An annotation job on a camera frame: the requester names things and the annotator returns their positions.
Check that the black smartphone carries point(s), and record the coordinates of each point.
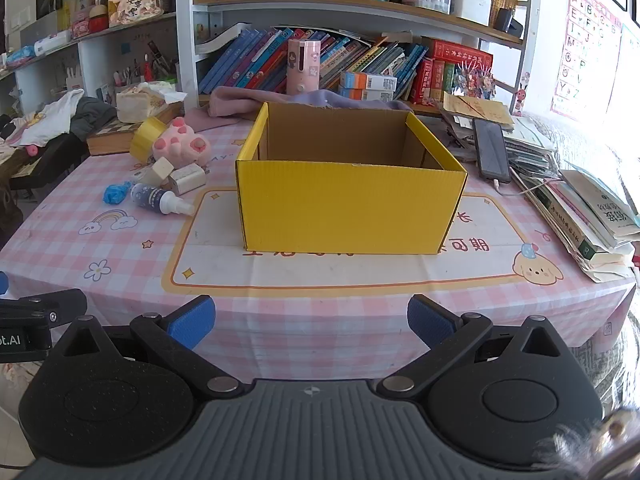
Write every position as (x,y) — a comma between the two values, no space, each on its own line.
(491,150)

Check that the alphabet wall poster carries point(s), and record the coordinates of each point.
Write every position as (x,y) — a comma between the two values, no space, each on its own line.
(585,55)

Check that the red jar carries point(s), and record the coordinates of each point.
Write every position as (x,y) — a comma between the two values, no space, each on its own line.
(99,17)

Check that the white wipes pack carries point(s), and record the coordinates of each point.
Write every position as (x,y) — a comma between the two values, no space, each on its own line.
(52,42)

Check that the blue plastic bag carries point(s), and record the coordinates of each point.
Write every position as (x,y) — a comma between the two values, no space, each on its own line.
(116,193)

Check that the pink checked tablecloth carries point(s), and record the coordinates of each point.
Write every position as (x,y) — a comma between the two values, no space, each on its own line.
(300,310)

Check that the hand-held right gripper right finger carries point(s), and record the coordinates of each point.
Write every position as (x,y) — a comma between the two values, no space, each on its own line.
(429,321)

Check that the white plug adapter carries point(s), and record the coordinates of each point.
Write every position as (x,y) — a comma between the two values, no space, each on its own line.
(160,172)

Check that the white bookshelf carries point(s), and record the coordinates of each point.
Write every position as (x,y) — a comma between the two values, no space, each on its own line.
(186,35)

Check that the stack of loose papers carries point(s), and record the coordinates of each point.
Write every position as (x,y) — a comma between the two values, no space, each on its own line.
(530,145)

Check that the orange and blue carton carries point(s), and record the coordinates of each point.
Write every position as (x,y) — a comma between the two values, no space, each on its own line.
(351,95)
(370,81)

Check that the grey garment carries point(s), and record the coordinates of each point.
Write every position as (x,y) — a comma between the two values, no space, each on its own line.
(95,117)

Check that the blue wipes pack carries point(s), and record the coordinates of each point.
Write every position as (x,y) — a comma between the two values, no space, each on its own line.
(20,56)

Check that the white rabbit-ear box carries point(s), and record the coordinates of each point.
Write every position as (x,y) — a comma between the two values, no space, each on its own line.
(74,77)

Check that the small pink toy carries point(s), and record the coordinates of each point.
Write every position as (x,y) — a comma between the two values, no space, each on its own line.
(33,150)

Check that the yellow cardboard box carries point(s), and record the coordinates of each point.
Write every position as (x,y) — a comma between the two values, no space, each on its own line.
(350,210)

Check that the purple cloth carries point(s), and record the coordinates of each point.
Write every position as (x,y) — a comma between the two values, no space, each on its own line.
(230,102)

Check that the row of leaning books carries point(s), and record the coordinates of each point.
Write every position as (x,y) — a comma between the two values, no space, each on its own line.
(260,60)

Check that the small blue spray bottle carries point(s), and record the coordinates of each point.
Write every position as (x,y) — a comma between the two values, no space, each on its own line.
(150,196)

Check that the wooden chess box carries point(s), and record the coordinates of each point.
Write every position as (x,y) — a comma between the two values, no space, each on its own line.
(107,142)

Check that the yellow tape roll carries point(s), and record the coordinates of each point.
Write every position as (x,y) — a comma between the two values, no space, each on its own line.
(145,140)

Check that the pile of clothes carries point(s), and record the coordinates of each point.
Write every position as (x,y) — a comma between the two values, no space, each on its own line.
(50,115)

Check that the pink plush toy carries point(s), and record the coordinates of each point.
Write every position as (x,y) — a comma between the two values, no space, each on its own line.
(180,140)

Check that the group of pen holders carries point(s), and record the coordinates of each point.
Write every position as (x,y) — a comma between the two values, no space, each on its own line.
(145,72)

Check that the stack of paperback books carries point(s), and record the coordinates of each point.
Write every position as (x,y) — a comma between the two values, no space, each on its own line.
(585,230)

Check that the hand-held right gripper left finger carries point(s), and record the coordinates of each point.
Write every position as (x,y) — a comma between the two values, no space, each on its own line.
(192,321)

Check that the small white printed box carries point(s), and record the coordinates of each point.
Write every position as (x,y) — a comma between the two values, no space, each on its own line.
(187,180)

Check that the white storage box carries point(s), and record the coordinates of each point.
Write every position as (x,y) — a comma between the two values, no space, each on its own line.
(471,7)

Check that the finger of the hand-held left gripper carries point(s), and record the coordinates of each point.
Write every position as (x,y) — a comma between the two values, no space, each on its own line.
(3,282)
(60,305)

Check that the pink cylindrical device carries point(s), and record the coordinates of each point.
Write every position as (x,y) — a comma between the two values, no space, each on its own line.
(302,67)

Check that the thick red books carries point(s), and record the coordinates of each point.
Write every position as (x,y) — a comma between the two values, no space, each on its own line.
(440,72)

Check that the yellow tissue pack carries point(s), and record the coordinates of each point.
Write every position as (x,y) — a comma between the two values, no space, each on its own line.
(142,102)

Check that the brown kraft envelope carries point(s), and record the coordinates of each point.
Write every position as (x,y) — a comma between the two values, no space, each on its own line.
(477,110)

